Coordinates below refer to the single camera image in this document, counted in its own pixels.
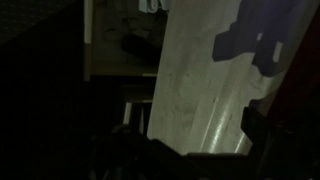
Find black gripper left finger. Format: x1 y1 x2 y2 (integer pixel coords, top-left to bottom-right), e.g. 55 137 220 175
110 123 152 158

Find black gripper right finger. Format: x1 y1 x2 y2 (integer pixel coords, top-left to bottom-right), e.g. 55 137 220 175
241 106 278 158

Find black rounded item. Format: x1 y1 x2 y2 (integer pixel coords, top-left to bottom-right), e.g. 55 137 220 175
120 33 163 64

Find grey crumpled cloth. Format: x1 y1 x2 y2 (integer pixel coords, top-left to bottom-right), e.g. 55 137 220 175
99 0 158 44

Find light blue cloth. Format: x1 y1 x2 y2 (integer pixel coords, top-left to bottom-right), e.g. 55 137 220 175
138 0 171 14

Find pale wooden frame slats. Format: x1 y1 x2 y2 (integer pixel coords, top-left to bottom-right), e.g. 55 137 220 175
119 84 156 135

